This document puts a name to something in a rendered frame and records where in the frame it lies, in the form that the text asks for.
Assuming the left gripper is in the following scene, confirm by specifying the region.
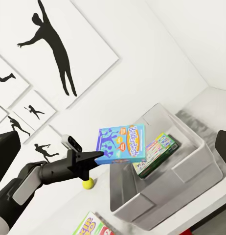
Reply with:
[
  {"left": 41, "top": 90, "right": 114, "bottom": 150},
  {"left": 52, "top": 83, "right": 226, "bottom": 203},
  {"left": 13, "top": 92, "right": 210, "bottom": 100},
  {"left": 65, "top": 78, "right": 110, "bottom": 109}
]
[{"left": 52, "top": 149, "right": 104, "bottom": 182}]

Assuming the tennis ball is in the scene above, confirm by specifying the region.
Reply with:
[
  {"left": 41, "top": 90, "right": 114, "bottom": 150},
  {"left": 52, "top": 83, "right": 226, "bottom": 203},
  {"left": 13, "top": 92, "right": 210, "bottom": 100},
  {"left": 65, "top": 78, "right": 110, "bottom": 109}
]
[{"left": 82, "top": 177, "right": 94, "bottom": 189}]

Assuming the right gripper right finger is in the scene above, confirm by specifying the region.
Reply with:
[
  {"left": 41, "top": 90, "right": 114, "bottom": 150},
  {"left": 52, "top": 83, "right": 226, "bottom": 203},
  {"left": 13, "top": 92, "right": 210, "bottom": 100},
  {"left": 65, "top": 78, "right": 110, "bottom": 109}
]
[{"left": 215, "top": 130, "right": 226, "bottom": 163}]

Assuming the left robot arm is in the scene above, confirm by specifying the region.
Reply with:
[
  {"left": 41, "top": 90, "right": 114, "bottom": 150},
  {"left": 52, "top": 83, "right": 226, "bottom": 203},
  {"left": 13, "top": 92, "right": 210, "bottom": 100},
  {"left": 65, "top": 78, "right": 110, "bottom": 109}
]
[{"left": 0, "top": 134, "right": 104, "bottom": 235}]

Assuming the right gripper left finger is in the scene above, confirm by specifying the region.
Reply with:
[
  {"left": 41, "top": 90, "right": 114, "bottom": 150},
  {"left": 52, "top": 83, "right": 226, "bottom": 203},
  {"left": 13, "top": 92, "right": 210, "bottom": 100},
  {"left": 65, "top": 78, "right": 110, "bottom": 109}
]
[{"left": 0, "top": 130, "right": 21, "bottom": 182}]

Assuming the board game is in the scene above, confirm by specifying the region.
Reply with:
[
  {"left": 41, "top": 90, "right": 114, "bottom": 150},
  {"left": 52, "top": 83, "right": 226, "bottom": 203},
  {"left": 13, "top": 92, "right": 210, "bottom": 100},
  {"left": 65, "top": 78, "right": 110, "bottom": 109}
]
[
  {"left": 132, "top": 133, "right": 179, "bottom": 179},
  {"left": 94, "top": 124, "right": 147, "bottom": 165},
  {"left": 72, "top": 211, "right": 115, "bottom": 235}
]

